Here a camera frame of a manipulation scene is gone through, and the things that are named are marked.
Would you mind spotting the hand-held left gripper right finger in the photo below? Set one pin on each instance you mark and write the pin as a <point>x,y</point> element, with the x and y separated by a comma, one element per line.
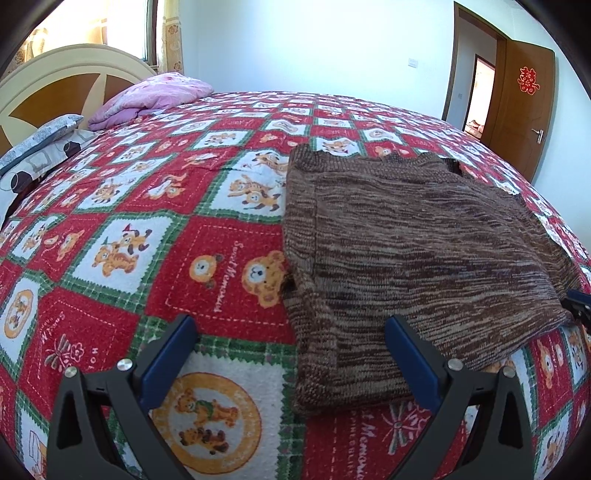
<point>411,364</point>

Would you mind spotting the cream and wood headboard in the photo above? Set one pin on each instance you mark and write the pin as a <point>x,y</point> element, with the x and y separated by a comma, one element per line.
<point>46,97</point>

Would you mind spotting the red checked cartoon blanket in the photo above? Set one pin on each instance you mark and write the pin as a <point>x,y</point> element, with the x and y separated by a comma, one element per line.
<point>138,184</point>

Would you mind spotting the grey-blue pillow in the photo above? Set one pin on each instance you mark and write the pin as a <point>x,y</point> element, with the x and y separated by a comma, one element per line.
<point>41,138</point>

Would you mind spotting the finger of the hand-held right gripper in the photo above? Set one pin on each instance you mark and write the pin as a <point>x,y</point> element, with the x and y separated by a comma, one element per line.
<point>580,308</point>

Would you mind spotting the brown knitted sweater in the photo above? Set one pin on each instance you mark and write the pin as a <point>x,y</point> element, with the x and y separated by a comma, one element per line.
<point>392,254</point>

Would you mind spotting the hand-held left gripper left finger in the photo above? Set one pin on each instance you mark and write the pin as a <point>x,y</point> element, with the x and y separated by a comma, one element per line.
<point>168,364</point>

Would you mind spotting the white dotted pillow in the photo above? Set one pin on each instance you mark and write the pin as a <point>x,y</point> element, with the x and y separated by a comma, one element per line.
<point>51,157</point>

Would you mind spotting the window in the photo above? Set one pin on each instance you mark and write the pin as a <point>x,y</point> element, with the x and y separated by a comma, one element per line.
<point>150,32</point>

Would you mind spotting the red paper door decoration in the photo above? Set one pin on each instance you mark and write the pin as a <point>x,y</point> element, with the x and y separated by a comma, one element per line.
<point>528,81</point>

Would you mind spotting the brown wooden door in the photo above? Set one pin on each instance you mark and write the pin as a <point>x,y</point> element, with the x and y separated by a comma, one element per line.
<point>512,120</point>

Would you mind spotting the cream patterned curtain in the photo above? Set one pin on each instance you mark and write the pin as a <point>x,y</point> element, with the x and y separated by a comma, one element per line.
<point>171,41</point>

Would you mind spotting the wooden door frame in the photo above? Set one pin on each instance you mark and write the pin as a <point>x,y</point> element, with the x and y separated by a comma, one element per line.
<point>455,55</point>

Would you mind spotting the pink pillow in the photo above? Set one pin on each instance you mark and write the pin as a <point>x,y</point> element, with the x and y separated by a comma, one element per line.
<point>152,92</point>

